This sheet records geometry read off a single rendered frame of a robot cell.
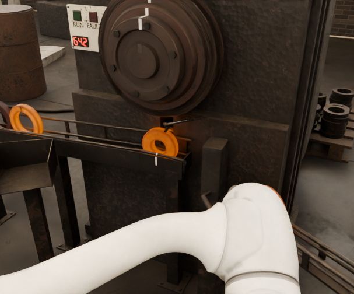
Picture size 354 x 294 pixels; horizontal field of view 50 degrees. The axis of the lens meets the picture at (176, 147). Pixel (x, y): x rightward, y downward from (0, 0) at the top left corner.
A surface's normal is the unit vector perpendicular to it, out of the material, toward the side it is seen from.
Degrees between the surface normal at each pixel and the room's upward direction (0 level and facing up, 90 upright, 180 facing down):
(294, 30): 90
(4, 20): 90
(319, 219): 0
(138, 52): 90
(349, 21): 90
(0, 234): 0
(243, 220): 19
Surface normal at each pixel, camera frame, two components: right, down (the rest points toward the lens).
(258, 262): -0.24, -0.63
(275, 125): 0.00, -0.88
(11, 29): 0.56, 0.40
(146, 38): -0.42, 0.44
